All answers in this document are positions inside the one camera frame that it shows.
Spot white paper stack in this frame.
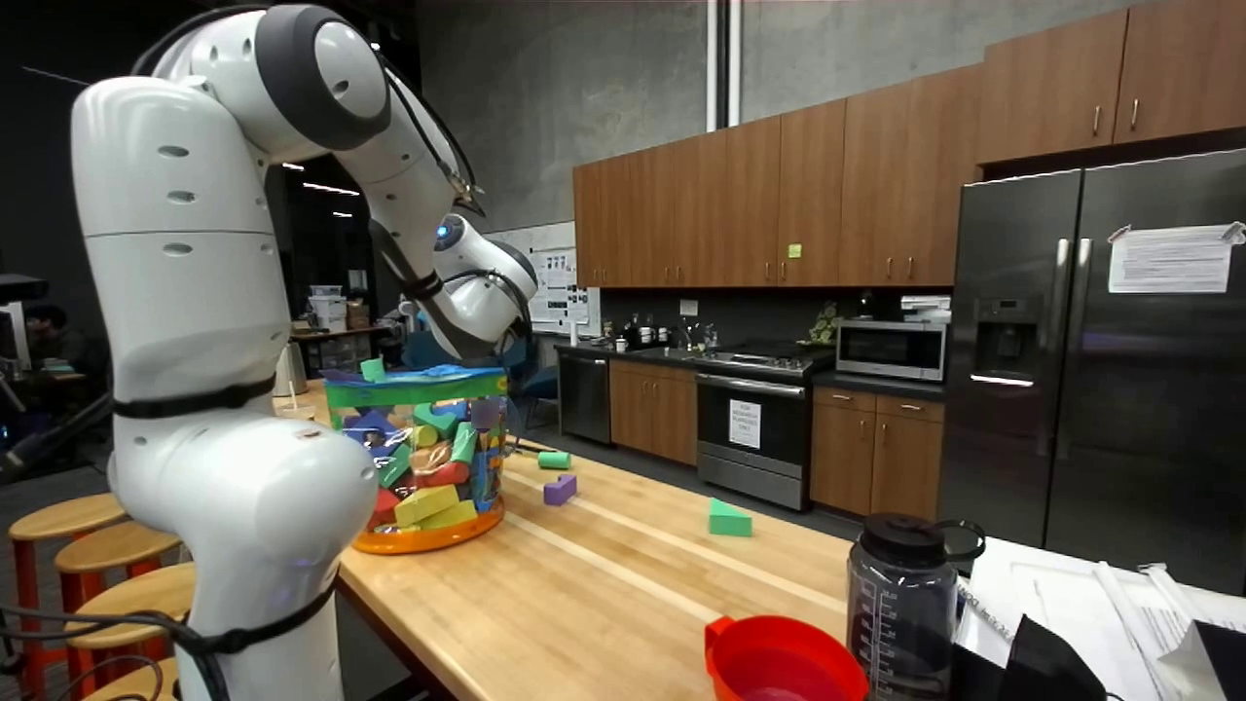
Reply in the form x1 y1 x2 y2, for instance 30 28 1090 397
949 534 1246 701

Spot wide wooden base cabinet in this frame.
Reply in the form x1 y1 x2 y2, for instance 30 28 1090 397
609 358 705 470

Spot dark dishwasher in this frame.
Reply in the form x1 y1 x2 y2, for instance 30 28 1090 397
557 351 615 447

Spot black pouch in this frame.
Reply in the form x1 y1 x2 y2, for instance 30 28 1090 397
949 611 1109 701

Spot teal background bin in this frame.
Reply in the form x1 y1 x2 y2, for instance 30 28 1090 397
403 331 453 372

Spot red plastic bowl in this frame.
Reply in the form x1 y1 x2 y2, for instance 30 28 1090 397
702 611 874 701

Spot green foam square block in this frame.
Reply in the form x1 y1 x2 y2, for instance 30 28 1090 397
705 494 757 541

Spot stainless oven range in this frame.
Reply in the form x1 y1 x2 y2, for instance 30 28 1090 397
693 342 833 514

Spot wooden cabinet above fridge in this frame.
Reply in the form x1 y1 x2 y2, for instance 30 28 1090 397
975 0 1246 172

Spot white wall poster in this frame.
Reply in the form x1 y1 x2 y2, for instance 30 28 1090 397
499 216 604 348

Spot small green plant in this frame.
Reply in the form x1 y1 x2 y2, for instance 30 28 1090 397
801 305 844 351

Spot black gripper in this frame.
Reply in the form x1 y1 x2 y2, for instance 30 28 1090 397
447 315 534 380

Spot dark water bottle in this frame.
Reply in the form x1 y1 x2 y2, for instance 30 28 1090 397
844 508 989 701

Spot white paper on oven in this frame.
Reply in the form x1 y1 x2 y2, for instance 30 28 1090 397
726 392 766 451

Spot silver microwave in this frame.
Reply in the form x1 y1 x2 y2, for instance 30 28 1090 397
833 319 953 384

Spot long wooden wall cabinets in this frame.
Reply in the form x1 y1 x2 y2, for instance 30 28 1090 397
570 62 985 292

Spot round wooden stool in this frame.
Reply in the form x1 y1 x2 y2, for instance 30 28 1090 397
62 559 201 701
51 523 187 653
8 489 130 701

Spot stainless steel fridge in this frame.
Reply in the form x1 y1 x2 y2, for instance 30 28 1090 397
942 142 1246 594

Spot white paper on fridge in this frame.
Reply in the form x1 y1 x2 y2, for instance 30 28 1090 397
1101 216 1246 301

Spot narrow wooden base cabinet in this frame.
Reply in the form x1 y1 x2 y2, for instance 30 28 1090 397
805 380 949 524

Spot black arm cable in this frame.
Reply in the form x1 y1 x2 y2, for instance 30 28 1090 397
380 66 487 216

